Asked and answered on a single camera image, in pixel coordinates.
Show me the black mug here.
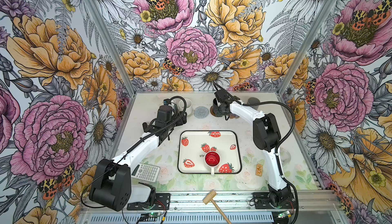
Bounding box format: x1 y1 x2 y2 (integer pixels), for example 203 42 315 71
212 99 230 117

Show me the blue grey woven coaster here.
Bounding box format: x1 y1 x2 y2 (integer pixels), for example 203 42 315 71
194 106 210 119

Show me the grey mug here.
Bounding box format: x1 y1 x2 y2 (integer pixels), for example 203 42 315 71
247 97 260 107

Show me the red interior white mug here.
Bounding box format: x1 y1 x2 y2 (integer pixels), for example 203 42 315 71
204 151 221 176

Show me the brown paw shaped coaster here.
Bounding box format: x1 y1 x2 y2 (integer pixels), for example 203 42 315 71
229 113 239 119

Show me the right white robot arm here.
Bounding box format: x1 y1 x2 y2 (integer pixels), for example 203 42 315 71
212 82 296 208

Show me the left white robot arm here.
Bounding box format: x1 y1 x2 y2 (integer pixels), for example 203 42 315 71
88 96 187 211

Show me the strawberry print serving tray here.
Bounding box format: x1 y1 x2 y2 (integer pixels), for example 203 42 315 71
178 131 243 175

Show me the white calculator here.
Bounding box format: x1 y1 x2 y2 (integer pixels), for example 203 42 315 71
131 164 160 182

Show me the small orange biscuit block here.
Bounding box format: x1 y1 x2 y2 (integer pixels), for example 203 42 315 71
255 163 263 177

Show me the wooden mallet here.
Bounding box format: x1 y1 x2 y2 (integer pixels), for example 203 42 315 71
203 190 232 224

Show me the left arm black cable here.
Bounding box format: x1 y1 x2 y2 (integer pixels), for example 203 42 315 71
80 95 187 209

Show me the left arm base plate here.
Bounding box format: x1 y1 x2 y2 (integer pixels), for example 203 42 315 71
126 193 171 211

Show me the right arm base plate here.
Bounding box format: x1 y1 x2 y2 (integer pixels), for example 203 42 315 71
250 192 298 210

